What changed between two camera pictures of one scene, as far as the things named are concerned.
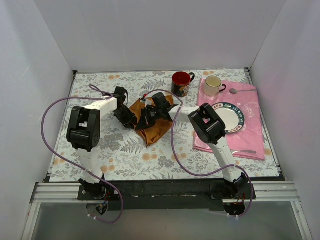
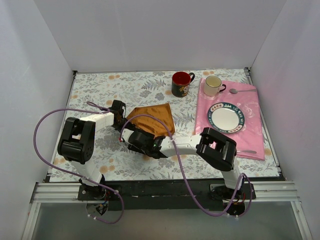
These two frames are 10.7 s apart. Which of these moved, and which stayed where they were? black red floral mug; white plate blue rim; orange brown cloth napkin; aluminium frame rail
Moved: orange brown cloth napkin
Stayed: black red floral mug; aluminium frame rail; white plate blue rim
